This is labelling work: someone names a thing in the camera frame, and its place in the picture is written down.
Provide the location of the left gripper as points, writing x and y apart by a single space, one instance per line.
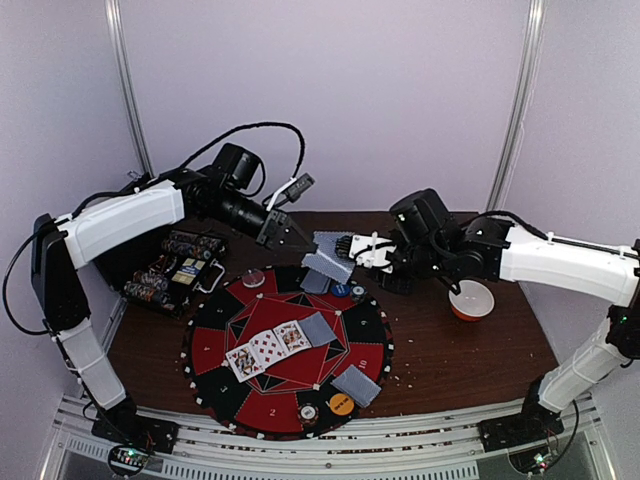
274 241

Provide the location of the blue small blind button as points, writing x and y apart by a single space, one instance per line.
340 290

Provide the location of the face-down blue community card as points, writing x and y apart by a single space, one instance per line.
317 330

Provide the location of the face-up queen card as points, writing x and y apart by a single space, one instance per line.
291 337

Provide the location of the small pile of dealt cards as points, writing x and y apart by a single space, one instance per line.
357 385

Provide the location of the face-up nine card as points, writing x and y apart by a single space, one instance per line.
267 348

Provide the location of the face-up king card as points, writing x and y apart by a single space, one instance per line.
244 362

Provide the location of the red poker chip stack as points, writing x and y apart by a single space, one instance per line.
308 414

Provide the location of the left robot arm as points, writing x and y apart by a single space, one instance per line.
61 246

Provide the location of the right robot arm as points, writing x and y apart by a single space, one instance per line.
428 242

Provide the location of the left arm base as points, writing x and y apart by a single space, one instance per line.
145 433

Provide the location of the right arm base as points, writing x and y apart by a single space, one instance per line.
517 429

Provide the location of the Texas Hold'em card box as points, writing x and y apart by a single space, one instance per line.
188 272

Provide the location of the white and orange bowl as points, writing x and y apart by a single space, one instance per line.
474 301

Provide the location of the black poker set case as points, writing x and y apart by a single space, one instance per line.
165 270

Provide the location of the poker chips row in case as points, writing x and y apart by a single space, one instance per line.
200 247

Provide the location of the round poker table mat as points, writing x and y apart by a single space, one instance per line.
280 362

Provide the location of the orange big blind button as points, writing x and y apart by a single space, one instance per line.
341 404

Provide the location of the front aluminium rail frame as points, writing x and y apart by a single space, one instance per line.
442 445

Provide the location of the right aluminium frame post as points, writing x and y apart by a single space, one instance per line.
523 93

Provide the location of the aluminium frame post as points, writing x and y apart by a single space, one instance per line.
523 93
117 35

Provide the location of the left aluminium frame post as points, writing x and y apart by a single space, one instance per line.
117 35

